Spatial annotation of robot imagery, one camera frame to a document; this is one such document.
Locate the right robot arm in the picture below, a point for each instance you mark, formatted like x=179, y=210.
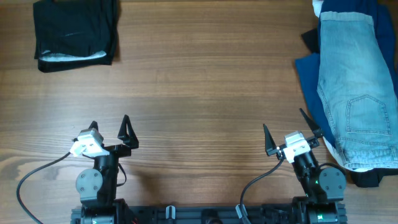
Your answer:
x=323, y=184

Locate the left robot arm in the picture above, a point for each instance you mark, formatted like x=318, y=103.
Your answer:
x=97, y=186

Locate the folded black garment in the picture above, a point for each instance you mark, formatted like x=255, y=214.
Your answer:
x=75, y=34

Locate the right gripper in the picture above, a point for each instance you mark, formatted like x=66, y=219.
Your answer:
x=316, y=130

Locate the light blue denim shorts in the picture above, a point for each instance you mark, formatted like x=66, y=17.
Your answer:
x=357, y=91

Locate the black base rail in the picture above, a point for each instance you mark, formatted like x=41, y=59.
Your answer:
x=205, y=214

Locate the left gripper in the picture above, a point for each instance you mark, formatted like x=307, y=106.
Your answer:
x=129, y=140

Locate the dark blue garment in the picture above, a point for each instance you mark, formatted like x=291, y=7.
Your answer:
x=379, y=12

